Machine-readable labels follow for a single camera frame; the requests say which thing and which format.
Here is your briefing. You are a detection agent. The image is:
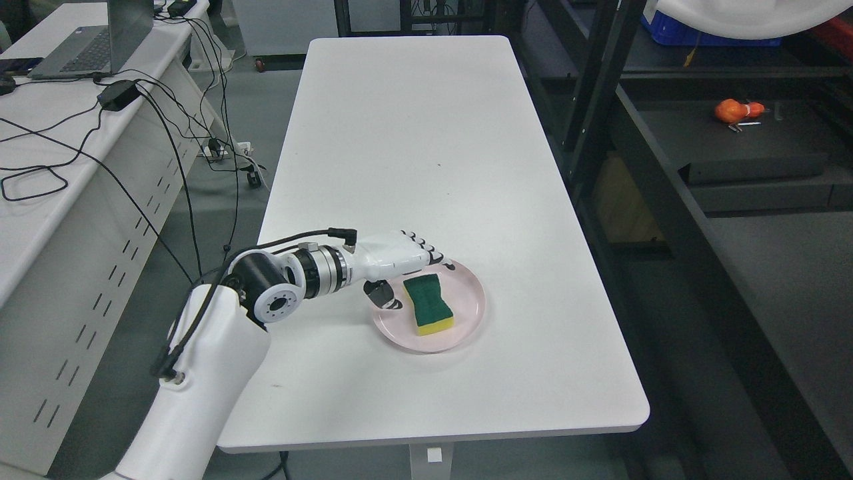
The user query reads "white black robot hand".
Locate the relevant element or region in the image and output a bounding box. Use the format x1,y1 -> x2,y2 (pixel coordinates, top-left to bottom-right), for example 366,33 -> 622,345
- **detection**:
341,230 -> 456,310

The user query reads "green yellow sponge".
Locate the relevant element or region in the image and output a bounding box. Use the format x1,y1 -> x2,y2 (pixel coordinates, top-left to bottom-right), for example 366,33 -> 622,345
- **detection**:
403,273 -> 456,337

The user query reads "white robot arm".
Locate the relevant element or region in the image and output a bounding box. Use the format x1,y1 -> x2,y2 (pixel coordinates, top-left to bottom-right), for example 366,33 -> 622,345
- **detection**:
107,277 -> 271,479

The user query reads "dark metal shelf rack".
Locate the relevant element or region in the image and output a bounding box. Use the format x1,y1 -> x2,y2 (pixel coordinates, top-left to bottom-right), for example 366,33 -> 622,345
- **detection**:
492,1 -> 851,479

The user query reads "orange toy on shelf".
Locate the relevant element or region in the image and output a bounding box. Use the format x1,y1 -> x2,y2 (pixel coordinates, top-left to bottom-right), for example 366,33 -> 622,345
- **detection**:
714,98 -> 767,124

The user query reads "pink round plate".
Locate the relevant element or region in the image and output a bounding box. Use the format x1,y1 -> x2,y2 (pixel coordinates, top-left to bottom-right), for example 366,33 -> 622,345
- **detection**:
371,261 -> 486,353

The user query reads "white table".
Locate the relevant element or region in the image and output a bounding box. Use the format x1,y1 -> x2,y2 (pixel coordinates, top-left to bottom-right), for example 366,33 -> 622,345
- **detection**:
219,36 -> 650,453

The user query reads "white power strip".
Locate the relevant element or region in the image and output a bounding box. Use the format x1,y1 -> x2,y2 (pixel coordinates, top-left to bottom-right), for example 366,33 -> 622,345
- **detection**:
199,142 -> 254,161

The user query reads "white side desk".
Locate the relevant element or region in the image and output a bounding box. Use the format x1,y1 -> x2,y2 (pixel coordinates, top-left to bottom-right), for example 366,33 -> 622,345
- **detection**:
1,1 -> 221,478

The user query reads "black power adapter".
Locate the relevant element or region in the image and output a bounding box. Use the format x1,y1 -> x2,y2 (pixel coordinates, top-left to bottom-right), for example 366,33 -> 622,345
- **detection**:
97,79 -> 141,112

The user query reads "black power brick far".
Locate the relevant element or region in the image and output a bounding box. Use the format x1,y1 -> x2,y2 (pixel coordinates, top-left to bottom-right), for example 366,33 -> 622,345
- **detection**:
167,0 -> 196,19

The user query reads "grey laptop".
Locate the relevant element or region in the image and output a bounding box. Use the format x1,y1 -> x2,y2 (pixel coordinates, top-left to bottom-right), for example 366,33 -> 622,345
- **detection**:
27,1 -> 153,80

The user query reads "white round lamp shade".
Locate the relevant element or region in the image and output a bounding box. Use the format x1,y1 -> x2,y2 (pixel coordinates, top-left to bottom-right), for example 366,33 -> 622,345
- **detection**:
656,1 -> 852,39

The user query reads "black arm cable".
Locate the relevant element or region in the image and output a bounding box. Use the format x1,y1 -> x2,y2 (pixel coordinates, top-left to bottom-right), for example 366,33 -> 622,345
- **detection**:
150,227 -> 359,379

